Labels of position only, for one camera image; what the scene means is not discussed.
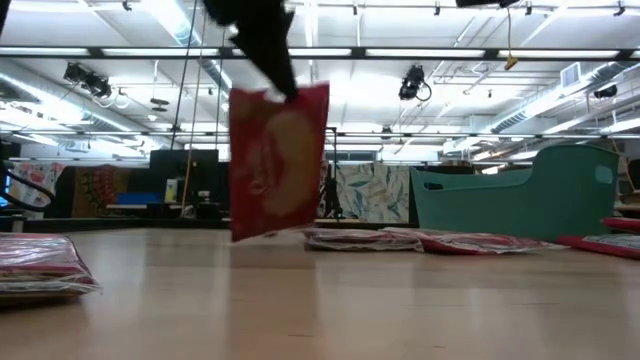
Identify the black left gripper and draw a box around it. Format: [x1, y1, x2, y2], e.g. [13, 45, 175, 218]
[202, 0, 301, 101]

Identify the red popcorn bag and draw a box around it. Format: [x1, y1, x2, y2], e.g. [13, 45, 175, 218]
[228, 82, 331, 244]
[0, 233, 102, 297]
[302, 227, 425, 253]
[601, 216, 640, 235]
[556, 233, 640, 261]
[382, 226, 569, 256]

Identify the black monitor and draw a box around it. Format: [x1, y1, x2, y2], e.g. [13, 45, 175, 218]
[149, 148, 220, 207]

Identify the leaf patterned curtain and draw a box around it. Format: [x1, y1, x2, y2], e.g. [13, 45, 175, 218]
[334, 163, 412, 224]

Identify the blue box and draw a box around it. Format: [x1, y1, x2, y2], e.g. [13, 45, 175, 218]
[115, 191, 164, 207]

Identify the dark patterned cloth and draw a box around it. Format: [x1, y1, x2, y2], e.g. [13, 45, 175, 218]
[71, 165, 132, 219]

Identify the yellow hanging connector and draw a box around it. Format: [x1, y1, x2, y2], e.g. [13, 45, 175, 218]
[503, 6, 520, 72]

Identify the floral patterned cloth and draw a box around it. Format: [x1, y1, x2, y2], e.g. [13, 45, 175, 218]
[8, 161, 67, 220]

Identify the teal plastic basket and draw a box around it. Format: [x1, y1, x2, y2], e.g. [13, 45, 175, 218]
[409, 143, 621, 244]

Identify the black overhead camera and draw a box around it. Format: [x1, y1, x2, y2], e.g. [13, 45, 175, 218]
[397, 63, 433, 103]

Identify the silver air duct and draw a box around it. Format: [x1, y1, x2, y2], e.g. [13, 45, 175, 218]
[488, 61, 640, 135]

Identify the black cable loop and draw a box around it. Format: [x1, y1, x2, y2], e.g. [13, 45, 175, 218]
[0, 159, 57, 214]

